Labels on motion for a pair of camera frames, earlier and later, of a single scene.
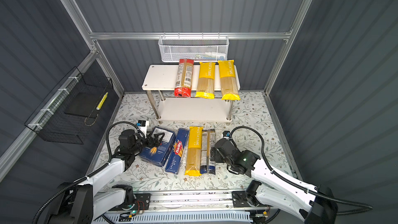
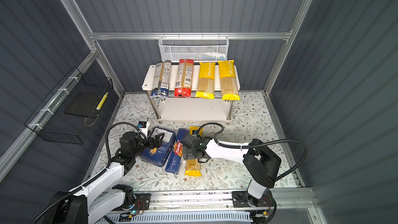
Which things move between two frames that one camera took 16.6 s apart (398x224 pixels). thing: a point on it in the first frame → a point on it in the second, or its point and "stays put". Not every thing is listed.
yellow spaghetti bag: [193, 166] stays put
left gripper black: [155, 143] stays put
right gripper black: [217, 158] → [188, 155]
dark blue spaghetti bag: [208, 141] → [161, 80]
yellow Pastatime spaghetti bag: [205, 83] stays put
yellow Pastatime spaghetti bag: [228, 81] stays put
